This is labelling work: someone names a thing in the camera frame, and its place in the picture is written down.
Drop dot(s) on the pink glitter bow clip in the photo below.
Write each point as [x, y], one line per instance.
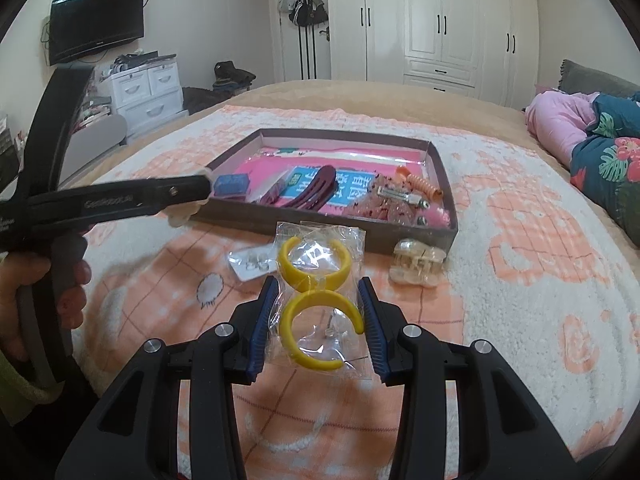
[388, 200]

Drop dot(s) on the bagged yellow hoop earrings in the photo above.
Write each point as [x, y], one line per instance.
[316, 323]

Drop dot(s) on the maroon hair clip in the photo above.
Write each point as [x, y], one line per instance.
[318, 192]

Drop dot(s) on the blue floral quilt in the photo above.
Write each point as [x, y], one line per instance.
[605, 166]

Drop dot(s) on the clear plastic bag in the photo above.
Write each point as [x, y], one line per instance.
[274, 191]

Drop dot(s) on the dark clothes pile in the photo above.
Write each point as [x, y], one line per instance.
[229, 82]

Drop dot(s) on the blue sponge item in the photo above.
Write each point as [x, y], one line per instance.
[231, 186]

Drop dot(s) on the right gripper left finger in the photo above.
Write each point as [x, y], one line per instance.
[246, 356]

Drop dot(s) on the white door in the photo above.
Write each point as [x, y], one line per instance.
[298, 52]

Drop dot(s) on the black wall television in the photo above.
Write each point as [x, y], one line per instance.
[82, 27]

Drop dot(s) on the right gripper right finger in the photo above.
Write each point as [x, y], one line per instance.
[391, 340]

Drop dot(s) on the white claw hair clip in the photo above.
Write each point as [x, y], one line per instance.
[179, 215]

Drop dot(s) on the small bagged earrings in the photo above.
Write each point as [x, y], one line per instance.
[253, 262]

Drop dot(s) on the white wardrobe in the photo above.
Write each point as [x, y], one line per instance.
[487, 49]

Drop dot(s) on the tan bed sheet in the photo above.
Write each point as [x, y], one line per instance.
[374, 99]

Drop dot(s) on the brown cardboard box tray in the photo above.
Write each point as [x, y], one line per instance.
[381, 236]

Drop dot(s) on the pink quilt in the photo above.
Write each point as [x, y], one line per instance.
[559, 121]

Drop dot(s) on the orange spiral hair curler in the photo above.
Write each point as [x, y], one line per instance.
[421, 184]

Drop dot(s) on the grey pillow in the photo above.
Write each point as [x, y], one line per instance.
[576, 78]

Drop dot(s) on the left hand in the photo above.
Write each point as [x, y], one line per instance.
[19, 274]

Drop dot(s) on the white drawer cabinet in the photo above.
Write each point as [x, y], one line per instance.
[147, 96]

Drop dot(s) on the pink fluffy hair clip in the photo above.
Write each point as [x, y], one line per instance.
[432, 215]

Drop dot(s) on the hanging bags on door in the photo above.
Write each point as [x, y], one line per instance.
[304, 13]

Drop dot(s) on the orange white patterned blanket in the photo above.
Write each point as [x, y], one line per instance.
[532, 269]

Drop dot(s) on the pearl claw hair clip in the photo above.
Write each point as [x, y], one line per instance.
[417, 264]

